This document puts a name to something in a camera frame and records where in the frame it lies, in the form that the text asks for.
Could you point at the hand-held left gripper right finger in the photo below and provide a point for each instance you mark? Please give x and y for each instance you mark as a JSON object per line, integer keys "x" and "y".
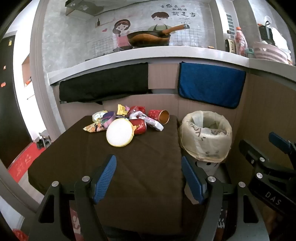
{"x": 193, "y": 180}

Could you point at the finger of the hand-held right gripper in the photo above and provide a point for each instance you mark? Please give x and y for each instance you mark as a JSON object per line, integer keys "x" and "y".
{"x": 279, "y": 140}
{"x": 251, "y": 150}

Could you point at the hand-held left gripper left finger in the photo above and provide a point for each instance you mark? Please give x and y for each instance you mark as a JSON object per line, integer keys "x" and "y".
{"x": 105, "y": 178}

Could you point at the white trash bin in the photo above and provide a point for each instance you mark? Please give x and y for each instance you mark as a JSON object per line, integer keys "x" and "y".
{"x": 209, "y": 168}

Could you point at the yellow white snack packet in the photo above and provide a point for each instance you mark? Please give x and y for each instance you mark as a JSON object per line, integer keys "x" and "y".
{"x": 98, "y": 115}

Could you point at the white plastic wrapper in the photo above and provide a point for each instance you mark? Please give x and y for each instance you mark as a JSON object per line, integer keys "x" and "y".
{"x": 152, "y": 122}

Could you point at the red paper cup gold interior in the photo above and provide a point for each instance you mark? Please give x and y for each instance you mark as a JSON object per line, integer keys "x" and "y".
{"x": 154, "y": 114}

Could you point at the brown tablecloth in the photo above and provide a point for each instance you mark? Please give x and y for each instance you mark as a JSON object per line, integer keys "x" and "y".
{"x": 143, "y": 162}

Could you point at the round white lid yellow rim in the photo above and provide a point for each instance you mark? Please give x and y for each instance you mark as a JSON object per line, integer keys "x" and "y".
{"x": 119, "y": 133}

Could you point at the red patterned floor mat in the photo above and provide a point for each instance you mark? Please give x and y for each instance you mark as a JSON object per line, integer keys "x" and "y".
{"x": 75, "y": 220}

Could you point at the orange yellow snack wrapper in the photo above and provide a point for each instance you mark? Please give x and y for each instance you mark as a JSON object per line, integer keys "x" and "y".
{"x": 94, "y": 127}

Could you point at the purple snack packet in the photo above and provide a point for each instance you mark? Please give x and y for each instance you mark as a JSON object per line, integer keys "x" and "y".
{"x": 108, "y": 119}

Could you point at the red snack packet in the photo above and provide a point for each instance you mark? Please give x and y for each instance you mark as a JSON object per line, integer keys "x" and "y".
{"x": 138, "y": 127}

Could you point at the small yellow wrapper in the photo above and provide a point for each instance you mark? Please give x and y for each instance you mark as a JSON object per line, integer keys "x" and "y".
{"x": 121, "y": 109}

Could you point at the blue hanging cloth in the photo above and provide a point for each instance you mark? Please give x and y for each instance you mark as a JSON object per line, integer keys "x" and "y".
{"x": 210, "y": 84}

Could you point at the pink plastic basket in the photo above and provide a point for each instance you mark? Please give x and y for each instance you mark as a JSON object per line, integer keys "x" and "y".
{"x": 268, "y": 52}

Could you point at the green cup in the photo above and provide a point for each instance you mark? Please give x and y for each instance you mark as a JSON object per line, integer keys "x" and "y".
{"x": 250, "y": 52}

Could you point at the black hanging cloth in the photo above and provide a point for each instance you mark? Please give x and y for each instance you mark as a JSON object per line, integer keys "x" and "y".
{"x": 104, "y": 81}

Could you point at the red label plastic bottle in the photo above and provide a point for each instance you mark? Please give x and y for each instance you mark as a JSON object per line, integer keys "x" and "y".
{"x": 240, "y": 41}

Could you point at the dark sauce bottle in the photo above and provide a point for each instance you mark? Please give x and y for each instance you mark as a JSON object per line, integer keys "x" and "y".
{"x": 229, "y": 45}

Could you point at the black knife block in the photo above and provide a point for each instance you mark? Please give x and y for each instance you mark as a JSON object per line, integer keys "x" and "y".
{"x": 265, "y": 33}

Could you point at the grey kitchen countertop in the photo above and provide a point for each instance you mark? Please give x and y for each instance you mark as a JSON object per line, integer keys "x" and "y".
{"x": 161, "y": 56}

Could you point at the grey range hood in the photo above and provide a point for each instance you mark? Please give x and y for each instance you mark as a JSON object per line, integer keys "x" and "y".
{"x": 81, "y": 7}

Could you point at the wall socket strip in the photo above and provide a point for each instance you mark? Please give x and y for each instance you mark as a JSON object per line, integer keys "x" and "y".
{"x": 229, "y": 23}

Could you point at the cartoon wall poster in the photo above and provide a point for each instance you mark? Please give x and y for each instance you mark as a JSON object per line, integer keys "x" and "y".
{"x": 120, "y": 30}

